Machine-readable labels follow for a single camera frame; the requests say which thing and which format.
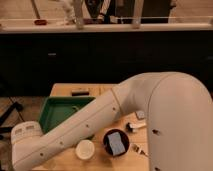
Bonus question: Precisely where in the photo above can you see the white cup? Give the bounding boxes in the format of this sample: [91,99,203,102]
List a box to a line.
[75,140,95,160]

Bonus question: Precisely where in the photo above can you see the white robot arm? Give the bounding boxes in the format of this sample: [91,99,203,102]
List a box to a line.
[11,72,213,171]

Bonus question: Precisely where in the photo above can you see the green plastic tray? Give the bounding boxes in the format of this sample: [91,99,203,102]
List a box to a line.
[38,96,94,134]

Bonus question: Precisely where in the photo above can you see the blue folded cloth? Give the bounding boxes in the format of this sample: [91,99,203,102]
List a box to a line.
[135,111,145,120]

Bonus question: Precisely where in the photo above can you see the black bowl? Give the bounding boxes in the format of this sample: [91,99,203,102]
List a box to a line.
[103,129,130,157]

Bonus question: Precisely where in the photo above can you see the silver fork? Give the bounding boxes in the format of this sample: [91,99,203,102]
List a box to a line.
[132,144,149,157]

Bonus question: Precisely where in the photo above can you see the person in background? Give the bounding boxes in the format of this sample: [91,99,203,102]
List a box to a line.
[85,0,176,24]

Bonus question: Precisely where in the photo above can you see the black tripod legs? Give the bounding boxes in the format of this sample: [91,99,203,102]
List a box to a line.
[0,97,23,134]

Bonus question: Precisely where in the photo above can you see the red dish on shelf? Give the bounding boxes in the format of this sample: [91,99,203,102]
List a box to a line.
[34,19,47,25]

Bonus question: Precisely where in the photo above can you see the white post left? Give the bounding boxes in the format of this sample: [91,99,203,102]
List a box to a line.
[73,0,84,29]

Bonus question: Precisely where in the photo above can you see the white post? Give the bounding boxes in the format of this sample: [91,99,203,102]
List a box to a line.
[73,0,84,29]
[132,0,144,29]

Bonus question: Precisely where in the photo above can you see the white post right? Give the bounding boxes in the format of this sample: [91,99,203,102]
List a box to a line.
[132,0,144,29]

